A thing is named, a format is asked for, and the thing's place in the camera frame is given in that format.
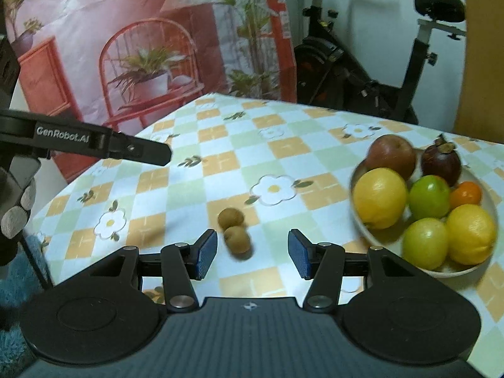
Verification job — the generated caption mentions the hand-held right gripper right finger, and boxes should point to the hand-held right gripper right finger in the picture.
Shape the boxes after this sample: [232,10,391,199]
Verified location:
[287,228,414,312]

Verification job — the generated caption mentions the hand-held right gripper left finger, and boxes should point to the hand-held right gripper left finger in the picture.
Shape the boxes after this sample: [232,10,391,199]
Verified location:
[92,228,218,312]

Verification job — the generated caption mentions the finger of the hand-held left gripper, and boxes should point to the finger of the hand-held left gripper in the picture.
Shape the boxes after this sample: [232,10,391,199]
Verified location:
[104,132,173,167]

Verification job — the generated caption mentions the yellow lemon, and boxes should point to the yellow lemon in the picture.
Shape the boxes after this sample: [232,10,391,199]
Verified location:
[446,203,497,265]
[352,167,408,230]

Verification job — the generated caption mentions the yellow-green apple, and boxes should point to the yellow-green apple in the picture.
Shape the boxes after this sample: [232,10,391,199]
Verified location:
[402,217,450,270]

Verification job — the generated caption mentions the reddish brown apple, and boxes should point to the reddish brown apple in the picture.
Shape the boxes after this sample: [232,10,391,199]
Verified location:
[364,134,417,182]

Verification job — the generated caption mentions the green lime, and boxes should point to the green lime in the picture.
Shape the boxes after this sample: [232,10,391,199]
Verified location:
[408,175,450,221]

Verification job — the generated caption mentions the beige round plate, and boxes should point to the beige round plate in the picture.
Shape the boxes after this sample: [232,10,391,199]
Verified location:
[350,157,499,279]

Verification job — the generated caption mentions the dark purple mangosteen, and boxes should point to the dark purple mangosteen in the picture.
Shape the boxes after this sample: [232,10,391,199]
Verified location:
[421,134,462,187]

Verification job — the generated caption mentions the small orange tangerine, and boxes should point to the small orange tangerine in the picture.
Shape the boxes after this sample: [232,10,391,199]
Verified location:
[449,181,483,210]

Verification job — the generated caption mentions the person's left hand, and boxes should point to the person's left hand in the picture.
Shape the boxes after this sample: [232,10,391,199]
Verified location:
[0,155,40,266]

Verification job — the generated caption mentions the checkered floral tablecloth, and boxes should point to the checkered floral tablecloth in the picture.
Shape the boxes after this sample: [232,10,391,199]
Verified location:
[24,92,504,367]

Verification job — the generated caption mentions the printed plant backdrop cloth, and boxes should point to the printed plant backdrop cloth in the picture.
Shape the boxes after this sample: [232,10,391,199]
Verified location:
[0,0,298,184]

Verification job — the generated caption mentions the blue shaggy rug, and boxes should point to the blue shaggy rug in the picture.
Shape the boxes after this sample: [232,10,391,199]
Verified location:
[0,236,54,378]

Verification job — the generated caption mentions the black exercise bike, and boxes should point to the black exercise bike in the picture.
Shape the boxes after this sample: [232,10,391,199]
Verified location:
[281,0,469,130]

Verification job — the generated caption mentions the wooden board panel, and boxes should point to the wooden board panel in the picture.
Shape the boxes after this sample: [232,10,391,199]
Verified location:
[451,0,504,144]

